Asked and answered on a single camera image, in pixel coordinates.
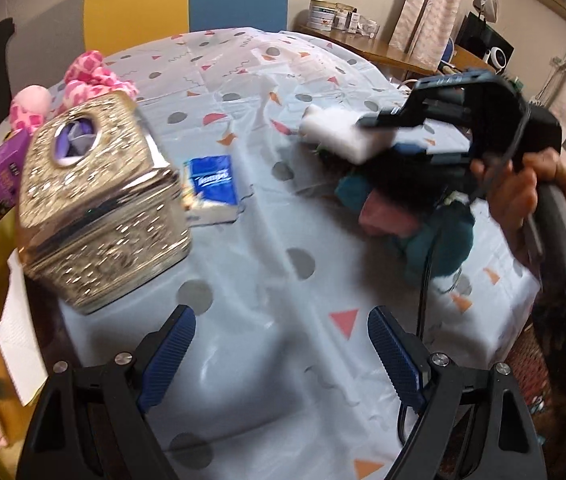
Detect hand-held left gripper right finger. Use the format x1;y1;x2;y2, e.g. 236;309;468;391
367;306;549;480

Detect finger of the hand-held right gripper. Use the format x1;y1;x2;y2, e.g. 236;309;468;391
357;71;494;133
378;142;474;207

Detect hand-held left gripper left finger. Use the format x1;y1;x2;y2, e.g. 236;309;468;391
15;304;197;480

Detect white sponge block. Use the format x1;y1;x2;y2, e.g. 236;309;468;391
300;105;414;165

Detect person's right hand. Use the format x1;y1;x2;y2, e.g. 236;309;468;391
470;150;566;243

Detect pink folded cloth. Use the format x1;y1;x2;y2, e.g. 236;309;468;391
358;192;426;239

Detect teal and pink plush toy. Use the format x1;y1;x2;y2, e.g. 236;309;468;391
335;170;475;281

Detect white round device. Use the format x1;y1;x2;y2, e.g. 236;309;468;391
483;46;510;69

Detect wooden desk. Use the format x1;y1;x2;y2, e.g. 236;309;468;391
295;22;494;77

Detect pink patterned curtain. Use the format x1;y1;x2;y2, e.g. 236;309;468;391
390;0;473;67

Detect clear small boxes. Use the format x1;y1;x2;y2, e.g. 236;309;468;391
350;10;380;37

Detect printed plastic tablecloth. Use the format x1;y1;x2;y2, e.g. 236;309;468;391
43;26;541;480

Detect white paper sheet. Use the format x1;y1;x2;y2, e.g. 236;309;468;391
0;252;50;407

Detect ornate gold tissue box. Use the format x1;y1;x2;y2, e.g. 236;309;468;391
17;92;194;316

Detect blue tissue packet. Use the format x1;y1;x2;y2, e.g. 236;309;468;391
181;155;244;226

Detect pink spotted plush toy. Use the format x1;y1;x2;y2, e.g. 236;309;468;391
10;50;140;133

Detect yellow padded backrest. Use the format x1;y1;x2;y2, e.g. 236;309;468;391
84;0;192;57

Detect black cable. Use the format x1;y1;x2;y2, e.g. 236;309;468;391
395;232;445;448

